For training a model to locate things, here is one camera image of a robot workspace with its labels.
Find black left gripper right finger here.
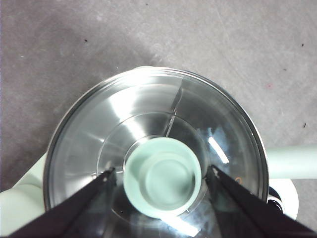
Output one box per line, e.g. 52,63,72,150
207,165,317,238

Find glass pot lid green knob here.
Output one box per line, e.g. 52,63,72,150
46,66,270,238

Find mint green breakfast machine base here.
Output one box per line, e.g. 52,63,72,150
0,64,300,236

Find mint green pot with handle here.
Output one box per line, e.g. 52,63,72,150
46,66,317,238

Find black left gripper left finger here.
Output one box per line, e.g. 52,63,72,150
9,167,117,238

